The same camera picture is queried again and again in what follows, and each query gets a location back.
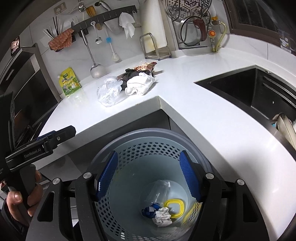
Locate clear plastic cup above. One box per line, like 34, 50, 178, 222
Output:
140, 180, 188, 207

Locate yellow plastic lid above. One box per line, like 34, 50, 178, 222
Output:
164, 199, 185, 219

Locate blue plastic bag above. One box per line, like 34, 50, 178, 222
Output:
142, 203, 161, 219

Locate grid paper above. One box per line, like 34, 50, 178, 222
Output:
152, 207, 173, 227

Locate clear plastic bag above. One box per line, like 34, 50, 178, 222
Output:
96, 77, 126, 107

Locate white tissue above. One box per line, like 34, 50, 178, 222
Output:
125, 72, 156, 95

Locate grey perforated trash bin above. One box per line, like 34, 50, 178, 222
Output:
90, 128, 212, 240

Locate left hand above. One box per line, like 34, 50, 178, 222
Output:
1, 171, 43, 227

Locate yellow seasoning pouch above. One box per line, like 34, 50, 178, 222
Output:
58, 67, 81, 97

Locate black oven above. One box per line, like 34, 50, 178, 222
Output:
1, 43, 61, 147

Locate steel spatula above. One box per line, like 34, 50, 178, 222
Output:
80, 28, 106, 79

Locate dark grey rag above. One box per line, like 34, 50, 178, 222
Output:
119, 68, 140, 90

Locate blue white bottle brush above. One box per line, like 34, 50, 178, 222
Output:
106, 37, 120, 62

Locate orange hanging dishcloth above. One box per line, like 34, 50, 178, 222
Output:
48, 28, 74, 51

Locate steel spoon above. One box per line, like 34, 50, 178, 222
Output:
90, 21, 103, 45

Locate dishes in sink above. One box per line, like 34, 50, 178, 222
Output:
273, 113, 296, 149

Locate black sink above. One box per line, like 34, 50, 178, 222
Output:
194, 65, 296, 151

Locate chopsticks in holder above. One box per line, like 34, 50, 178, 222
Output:
42, 16, 66, 40

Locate red orange snack wrapper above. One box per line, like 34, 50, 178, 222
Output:
134, 62, 157, 71

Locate steel cutting board rack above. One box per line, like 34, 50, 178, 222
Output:
139, 33, 171, 61

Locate white hanging cloth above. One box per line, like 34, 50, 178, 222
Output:
119, 12, 135, 39

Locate white cutting board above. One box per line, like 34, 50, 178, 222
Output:
140, 0, 167, 49

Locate glass pot lid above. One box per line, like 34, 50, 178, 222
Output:
179, 16, 209, 47

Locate glass mug on sill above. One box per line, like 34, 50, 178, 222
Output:
278, 29, 292, 53

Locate perforated steel steamer plate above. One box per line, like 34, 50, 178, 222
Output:
163, 0, 212, 23

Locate dark framed window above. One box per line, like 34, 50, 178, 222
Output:
223, 1, 295, 52

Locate black wall utensil rail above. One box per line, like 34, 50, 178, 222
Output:
71, 5, 137, 37

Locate yellow gas hose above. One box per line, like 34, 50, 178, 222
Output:
210, 16, 228, 53

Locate wall power socket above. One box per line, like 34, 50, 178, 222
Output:
54, 2, 66, 15

